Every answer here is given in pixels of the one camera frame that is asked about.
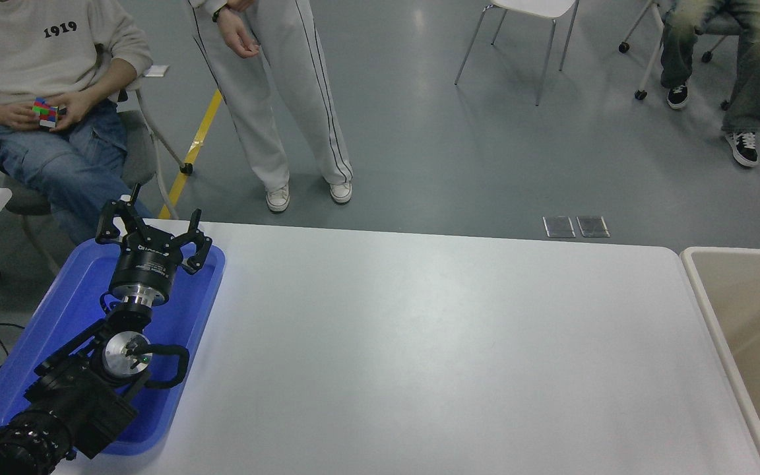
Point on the metal floor plate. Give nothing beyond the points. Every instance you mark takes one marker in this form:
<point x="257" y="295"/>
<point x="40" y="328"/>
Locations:
<point x="559" y="226"/>
<point x="593" y="225"/>

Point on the person's left hand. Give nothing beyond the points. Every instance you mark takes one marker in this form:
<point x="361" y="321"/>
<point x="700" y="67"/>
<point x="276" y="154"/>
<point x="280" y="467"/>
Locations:
<point x="80" y="102"/>

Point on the person's right hand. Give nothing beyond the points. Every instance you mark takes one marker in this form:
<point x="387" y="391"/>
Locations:
<point x="238" y="36"/>
<point x="14" y="115"/>

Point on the white paper sheet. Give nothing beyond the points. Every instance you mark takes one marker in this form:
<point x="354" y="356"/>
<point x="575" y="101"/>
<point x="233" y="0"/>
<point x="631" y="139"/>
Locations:
<point x="156" y="70"/>

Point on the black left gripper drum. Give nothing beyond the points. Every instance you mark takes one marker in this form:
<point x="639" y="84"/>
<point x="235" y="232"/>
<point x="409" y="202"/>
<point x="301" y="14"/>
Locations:
<point x="146" y="267"/>

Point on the colourful puzzle cube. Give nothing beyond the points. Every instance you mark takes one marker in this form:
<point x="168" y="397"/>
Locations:
<point x="47" y="113"/>

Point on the white chair with metal legs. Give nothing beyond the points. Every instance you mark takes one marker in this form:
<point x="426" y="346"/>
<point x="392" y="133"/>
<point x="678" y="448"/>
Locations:
<point x="538" y="6"/>

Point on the person's left forearm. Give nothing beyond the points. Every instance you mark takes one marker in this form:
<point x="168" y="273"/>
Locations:
<point x="116" y="78"/>

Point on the grey wheeled office chair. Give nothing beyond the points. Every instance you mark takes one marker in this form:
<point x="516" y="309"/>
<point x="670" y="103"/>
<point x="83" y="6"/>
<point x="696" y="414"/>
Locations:
<point x="716" y="25"/>
<point x="139" y="152"/>

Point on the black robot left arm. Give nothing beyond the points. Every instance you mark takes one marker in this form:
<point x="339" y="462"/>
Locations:
<point x="76" y="396"/>

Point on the blue plastic tray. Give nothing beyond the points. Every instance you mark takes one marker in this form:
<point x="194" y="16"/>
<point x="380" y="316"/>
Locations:
<point x="70" y="310"/>

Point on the large pale bin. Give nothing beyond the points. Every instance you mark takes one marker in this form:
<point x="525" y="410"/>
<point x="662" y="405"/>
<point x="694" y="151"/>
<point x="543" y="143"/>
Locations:
<point x="756" y="316"/>

